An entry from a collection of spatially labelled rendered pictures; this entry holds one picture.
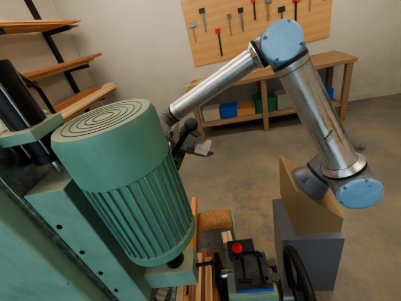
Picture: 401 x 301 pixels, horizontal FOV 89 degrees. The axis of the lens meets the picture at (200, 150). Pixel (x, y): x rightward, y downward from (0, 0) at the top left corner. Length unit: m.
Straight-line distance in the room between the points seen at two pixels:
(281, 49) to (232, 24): 2.83
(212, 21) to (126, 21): 1.32
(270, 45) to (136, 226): 0.61
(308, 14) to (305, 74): 2.96
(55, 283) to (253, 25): 3.45
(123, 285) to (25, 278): 0.20
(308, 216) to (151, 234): 0.90
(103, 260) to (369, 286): 1.64
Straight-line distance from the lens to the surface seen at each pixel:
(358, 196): 0.95
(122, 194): 0.36
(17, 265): 0.58
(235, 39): 3.54
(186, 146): 0.70
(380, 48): 4.20
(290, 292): 0.84
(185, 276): 0.64
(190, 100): 0.93
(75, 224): 0.48
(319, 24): 3.75
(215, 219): 0.87
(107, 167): 0.33
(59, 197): 0.43
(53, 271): 0.56
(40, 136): 0.43
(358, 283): 1.86
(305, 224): 1.23
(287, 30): 0.73
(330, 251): 1.40
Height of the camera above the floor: 1.60
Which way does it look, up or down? 31 degrees down
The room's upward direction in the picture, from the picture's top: 15 degrees counter-clockwise
